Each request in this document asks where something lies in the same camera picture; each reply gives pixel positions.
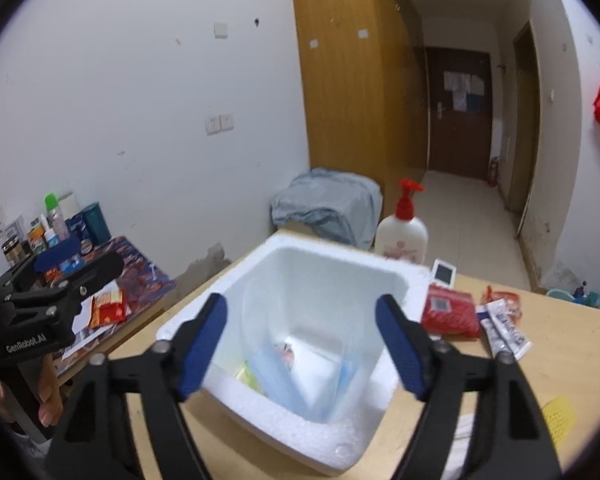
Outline clear plastic bag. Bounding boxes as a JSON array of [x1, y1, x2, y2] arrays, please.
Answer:
[[239, 274, 377, 425]]

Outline orange yellow box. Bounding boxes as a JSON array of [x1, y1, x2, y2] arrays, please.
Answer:
[[27, 222, 49, 254]]

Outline wooden wardrobe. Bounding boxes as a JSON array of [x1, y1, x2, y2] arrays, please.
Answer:
[[288, 0, 429, 187]]

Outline white cup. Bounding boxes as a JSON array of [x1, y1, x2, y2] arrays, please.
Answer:
[[57, 190, 81, 221]]

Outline blue box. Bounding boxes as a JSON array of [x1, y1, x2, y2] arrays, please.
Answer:
[[65, 212, 89, 241]]

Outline white tissue stack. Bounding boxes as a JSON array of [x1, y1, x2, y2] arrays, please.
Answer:
[[442, 412, 477, 480]]

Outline green-capped spray can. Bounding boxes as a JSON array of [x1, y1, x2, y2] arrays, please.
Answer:
[[44, 192, 71, 241]]

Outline red tissue pack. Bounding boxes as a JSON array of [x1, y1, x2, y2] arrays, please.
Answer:
[[421, 283, 481, 339]]

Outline person's left hand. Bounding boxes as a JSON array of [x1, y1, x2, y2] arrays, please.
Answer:
[[0, 372, 64, 428]]

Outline teal basin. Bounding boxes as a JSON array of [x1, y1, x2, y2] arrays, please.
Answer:
[[545, 280, 600, 310]]

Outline patterned blue red tablecloth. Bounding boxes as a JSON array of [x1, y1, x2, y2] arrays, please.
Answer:
[[30, 235, 177, 322]]

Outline white blue sachet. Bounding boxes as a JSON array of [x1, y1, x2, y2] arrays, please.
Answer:
[[475, 305, 506, 359], [486, 299, 534, 361]]

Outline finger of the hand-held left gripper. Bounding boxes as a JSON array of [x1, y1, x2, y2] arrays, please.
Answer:
[[0, 252, 126, 330], [33, 237, 82, 272]]

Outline white lotion bottle red pump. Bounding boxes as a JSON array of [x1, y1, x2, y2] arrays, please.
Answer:
[[375, 178, 429, 265]]

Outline white paper sheets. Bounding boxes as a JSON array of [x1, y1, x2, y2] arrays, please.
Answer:
[[61, 280, 123, 362]]

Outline posted paper notices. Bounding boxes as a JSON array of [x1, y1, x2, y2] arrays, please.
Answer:
[[442, 71, 486, 111]]

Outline yellow perforated pad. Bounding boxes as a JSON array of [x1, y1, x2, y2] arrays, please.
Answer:
[[541, 396, 579, 449]]

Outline red snack packet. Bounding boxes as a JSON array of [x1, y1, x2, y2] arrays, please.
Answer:
[[87, 287, 127, 330]]

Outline dark brown door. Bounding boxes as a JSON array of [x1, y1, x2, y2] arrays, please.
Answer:
[[424, 46, 494, 181]]

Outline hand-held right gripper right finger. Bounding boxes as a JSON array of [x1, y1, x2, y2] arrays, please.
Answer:
[[375, 294, 563, 480]]

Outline small white flat device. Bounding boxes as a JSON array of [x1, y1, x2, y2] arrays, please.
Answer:
[[431, 258, 459, 289]]

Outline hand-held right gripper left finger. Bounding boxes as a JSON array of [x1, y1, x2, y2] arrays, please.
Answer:
[[45, 292, 228, 480]]

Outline white flat packet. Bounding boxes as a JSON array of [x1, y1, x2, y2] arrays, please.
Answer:
[[280, 334, 342, 406]]

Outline dark teal canister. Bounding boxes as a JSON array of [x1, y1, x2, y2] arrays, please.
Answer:
[[80, 202, 112, 246]]

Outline red orange foil packet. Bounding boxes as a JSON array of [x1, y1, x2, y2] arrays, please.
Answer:
[[482, 286, 524, 322]]

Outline white foam box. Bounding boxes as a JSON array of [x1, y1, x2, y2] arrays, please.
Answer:
[[155, 232, 433, 478]]

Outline dark glass jar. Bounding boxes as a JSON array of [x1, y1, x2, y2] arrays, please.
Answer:
[[1, 237, 24, 267]]

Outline grey cloth bundle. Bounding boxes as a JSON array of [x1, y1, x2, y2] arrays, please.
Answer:
[[271, 167, 384, 252]]

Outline yellow-green small item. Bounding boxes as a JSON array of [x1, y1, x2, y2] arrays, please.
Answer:
[[235, 362, 262, 392]]

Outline wooden side door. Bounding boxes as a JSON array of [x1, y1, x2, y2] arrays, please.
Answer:
[[508, 20, 541, 217]]

